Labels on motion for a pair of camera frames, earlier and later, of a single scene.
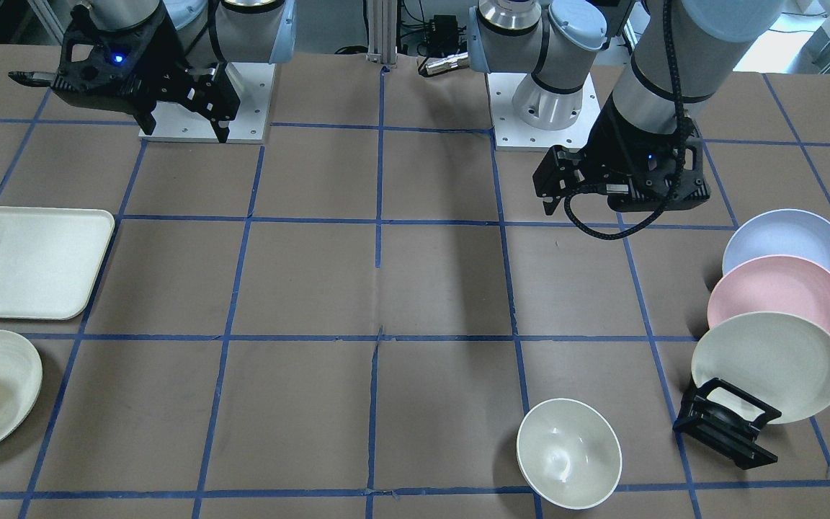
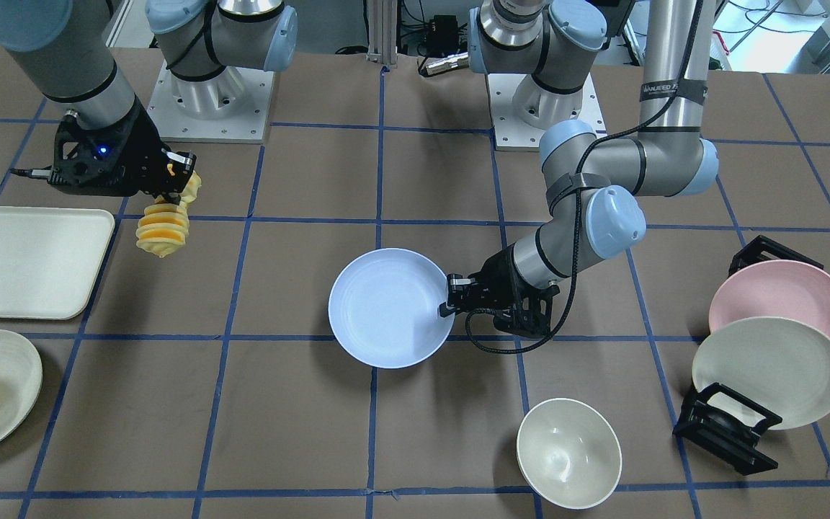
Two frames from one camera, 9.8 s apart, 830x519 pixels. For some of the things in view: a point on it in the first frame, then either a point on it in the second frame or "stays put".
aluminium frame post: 382,32 stays put
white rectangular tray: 37,262 stays put
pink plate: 784,284 stays put
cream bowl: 568,453 stays put
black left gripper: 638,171 to 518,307
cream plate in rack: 779,360 stays put
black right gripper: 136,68 to 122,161
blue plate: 790,232 to 385,308
